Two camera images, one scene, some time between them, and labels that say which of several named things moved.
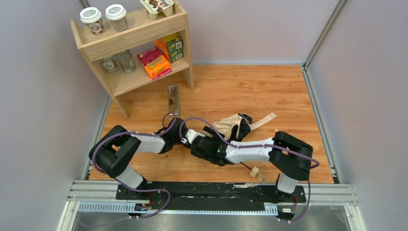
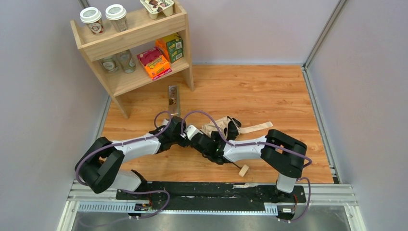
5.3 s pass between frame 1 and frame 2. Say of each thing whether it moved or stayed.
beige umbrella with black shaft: moved
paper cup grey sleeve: stayed
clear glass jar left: stayed
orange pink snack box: stayed
